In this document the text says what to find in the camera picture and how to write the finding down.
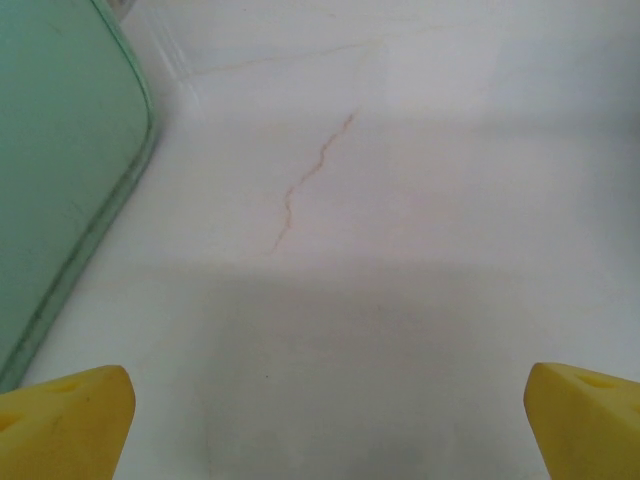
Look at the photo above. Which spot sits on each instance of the mint green carrying case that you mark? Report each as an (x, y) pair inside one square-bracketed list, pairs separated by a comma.
[(60, 150)]

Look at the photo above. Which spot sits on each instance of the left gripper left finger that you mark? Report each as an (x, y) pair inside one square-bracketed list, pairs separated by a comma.
[(60, 430)]

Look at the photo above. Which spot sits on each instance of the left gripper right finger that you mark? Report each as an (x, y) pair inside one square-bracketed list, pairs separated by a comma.
[(590, 430)]

